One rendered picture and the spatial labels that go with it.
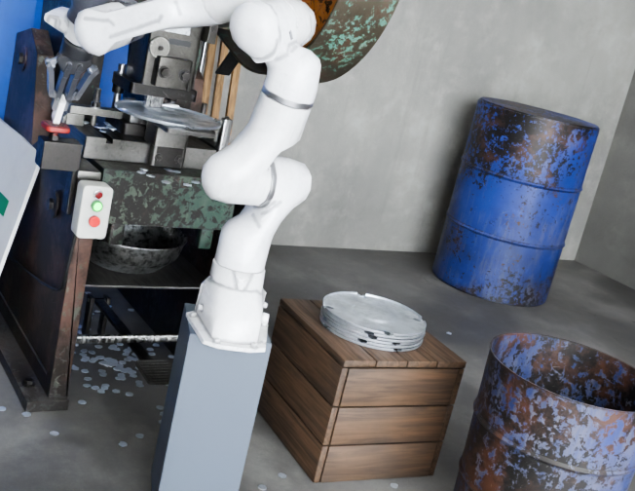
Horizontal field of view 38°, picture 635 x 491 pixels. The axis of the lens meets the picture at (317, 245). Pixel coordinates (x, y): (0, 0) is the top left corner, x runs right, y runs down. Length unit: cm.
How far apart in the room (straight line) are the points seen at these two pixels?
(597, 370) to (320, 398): 72
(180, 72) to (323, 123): 184
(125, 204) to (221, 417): 68
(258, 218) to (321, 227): 252
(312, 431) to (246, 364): 46
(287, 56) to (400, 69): 266
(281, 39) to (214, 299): 56
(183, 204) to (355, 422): 74
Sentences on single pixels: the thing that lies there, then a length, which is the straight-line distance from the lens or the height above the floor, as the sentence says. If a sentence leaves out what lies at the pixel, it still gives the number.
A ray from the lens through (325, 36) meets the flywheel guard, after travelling 247.
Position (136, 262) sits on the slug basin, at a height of 36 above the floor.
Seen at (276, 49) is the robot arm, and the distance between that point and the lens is 181.
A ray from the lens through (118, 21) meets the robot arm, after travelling 199.
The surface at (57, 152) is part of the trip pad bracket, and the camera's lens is 232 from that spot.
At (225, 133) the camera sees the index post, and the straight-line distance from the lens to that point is 260.
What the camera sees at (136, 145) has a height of 69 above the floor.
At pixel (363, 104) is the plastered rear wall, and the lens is 440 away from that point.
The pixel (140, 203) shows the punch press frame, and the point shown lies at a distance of 245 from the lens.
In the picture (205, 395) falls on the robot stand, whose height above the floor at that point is 31.
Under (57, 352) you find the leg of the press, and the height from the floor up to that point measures 16.
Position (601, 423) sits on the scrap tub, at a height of 44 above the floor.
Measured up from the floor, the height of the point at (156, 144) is 71.
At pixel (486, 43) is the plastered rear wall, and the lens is 477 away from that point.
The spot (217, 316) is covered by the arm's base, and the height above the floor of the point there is 51.
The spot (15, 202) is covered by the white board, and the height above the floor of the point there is 43.
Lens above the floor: 120
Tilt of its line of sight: 15 degrees down
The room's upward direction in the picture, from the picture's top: 13 degrees clockwise
